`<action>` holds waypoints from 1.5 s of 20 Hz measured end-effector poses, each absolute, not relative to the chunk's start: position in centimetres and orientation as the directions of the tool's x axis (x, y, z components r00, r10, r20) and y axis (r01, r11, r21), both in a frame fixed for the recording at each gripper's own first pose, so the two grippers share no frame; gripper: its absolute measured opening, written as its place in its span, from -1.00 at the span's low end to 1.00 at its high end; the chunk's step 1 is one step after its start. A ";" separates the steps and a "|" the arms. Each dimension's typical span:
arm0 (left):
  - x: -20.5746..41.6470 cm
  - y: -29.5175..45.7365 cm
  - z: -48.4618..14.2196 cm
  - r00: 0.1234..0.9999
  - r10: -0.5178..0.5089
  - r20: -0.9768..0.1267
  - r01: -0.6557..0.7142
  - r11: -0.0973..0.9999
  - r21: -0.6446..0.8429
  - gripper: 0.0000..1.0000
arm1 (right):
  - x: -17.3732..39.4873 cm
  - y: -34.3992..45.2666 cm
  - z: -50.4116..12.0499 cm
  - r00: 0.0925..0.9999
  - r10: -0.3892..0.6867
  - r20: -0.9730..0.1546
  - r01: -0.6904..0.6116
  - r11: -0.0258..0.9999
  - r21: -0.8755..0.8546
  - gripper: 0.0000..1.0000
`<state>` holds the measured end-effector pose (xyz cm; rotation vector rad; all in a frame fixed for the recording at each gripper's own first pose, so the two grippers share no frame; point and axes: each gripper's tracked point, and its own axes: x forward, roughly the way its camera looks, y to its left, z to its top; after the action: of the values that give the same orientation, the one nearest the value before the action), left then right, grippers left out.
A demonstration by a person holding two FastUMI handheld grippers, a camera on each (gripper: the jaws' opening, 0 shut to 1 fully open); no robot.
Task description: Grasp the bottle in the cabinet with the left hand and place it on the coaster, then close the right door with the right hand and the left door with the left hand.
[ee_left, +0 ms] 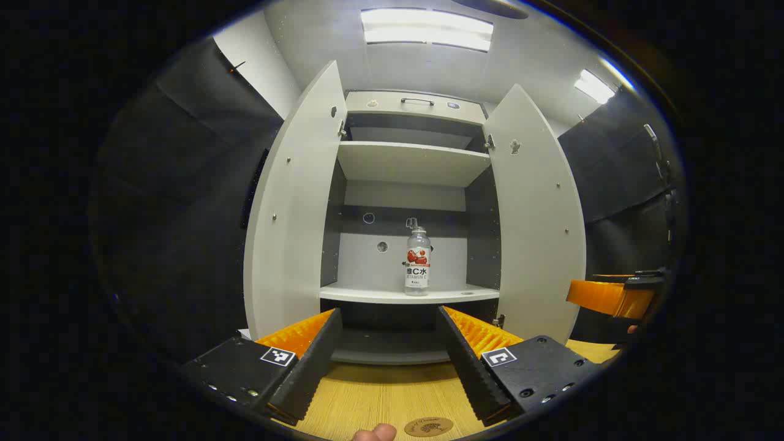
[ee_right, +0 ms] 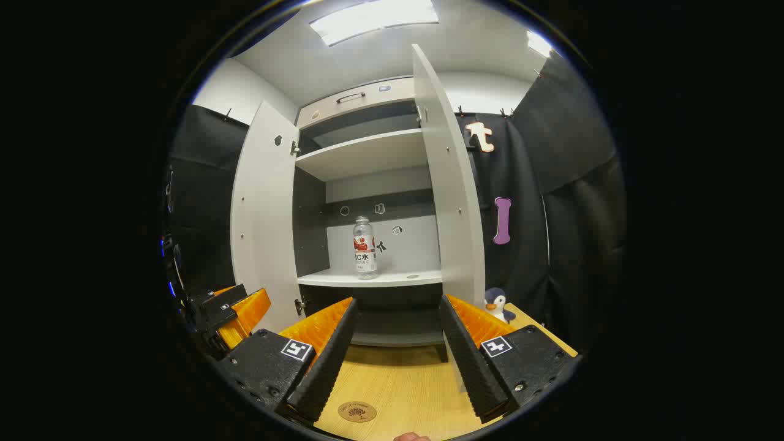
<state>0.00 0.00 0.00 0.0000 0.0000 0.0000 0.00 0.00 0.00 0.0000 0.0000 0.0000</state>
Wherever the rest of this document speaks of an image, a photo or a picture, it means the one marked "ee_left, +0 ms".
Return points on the small ceiling light panel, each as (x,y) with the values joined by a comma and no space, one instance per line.
(594,87)

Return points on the large ceiling light panel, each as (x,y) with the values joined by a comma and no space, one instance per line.
(427,27)

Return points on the grey cabinet door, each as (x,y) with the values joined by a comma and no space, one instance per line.
(294,214)
(539,233)

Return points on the grey cabinet shelf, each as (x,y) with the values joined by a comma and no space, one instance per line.
(410,162)
(404,295)

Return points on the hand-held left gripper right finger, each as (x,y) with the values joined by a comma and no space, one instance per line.
(468,367)

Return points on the clear bottle red label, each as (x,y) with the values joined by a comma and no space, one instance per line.
(417,263)

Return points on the grey cabinet drawer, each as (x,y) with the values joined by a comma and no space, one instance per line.
(416,107)

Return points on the round brown coaster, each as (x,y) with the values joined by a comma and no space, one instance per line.
(429,427)

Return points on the metal door hinge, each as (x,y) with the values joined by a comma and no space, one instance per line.
(499,320)
(341,128)
(490,143)

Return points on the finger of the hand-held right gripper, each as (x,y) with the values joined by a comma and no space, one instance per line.
(606,298)
(646,278)

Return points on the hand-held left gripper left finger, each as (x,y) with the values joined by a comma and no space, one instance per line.
(312,367)

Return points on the black backdrop cloth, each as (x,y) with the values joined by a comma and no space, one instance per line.
(184,214)

